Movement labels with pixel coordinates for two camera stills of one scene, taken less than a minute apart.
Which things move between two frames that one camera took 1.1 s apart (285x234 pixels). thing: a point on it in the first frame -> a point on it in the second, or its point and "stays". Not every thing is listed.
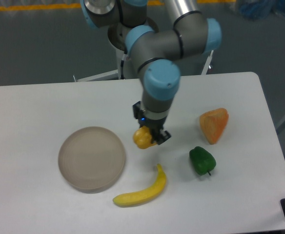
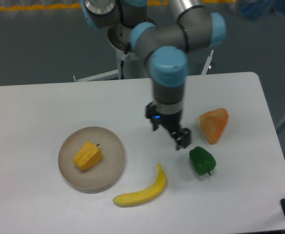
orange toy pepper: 213,123 stays
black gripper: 154,126 -> 169,116
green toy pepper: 202,161 stays
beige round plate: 91,159 stays
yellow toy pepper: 142,138 -> 88,156
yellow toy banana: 144,197 stays
